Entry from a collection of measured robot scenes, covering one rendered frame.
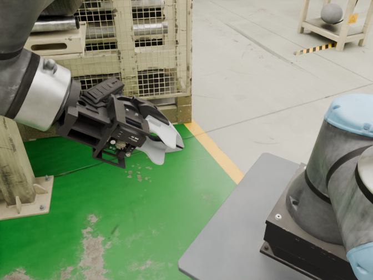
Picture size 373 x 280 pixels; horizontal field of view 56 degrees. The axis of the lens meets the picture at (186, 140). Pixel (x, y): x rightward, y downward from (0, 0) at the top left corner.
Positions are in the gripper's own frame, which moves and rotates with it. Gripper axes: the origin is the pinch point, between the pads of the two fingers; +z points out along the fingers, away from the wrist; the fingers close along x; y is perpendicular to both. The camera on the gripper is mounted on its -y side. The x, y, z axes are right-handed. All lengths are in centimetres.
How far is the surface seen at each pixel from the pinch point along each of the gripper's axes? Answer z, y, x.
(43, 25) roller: -20, -80, -22
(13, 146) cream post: -10, -87, -81
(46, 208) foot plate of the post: 15, -80, -106
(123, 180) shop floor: 48, -93, -85
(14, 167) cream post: -6, -86, -92
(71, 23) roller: -13, -79, -16
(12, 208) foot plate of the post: 2, -84, -115
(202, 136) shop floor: 91, -123, -56
